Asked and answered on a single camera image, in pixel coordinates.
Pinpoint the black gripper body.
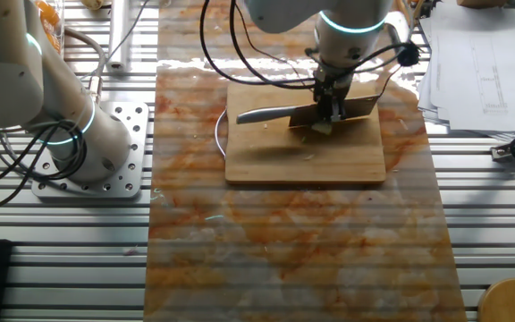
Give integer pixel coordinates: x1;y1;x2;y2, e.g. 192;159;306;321
313;69;352;102

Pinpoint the pale green scallion piece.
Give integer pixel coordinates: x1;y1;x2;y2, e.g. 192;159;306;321
310;121;333;136

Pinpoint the steel cleaver knife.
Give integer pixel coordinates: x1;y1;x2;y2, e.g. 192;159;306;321
235;94;380;130

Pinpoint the wooden cutting board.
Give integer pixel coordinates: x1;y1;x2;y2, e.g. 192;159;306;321
215;82;387;185

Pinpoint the wooden peg rack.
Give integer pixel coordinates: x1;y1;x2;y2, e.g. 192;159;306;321
390;0;420;17

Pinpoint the orange white marbled mat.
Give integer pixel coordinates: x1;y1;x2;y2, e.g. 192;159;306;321
143;0;469;322

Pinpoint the stack of white papers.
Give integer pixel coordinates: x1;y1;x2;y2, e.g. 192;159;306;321
416;4;515;135

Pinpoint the white plastic wrap roll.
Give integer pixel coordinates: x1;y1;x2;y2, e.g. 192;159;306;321
106;0;132;72

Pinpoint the round wooden disc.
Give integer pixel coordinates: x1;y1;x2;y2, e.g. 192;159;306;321
477;277;515;322

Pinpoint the orange fruit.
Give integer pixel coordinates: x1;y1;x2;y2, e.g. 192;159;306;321
38;0;61;27
46;29;63;51

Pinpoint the clear plastic fruit pack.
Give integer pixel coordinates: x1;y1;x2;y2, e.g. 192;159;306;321
36;0;65;54

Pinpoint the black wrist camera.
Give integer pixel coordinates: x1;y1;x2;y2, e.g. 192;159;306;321
395;42;421;68

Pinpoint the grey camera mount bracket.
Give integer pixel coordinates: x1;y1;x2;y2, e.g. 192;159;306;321
384;12;413;46

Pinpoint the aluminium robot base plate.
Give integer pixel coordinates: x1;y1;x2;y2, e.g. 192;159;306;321
31;101;150;199

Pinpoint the black cable loop bundle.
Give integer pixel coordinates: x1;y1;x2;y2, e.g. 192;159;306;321
0;120;88;214

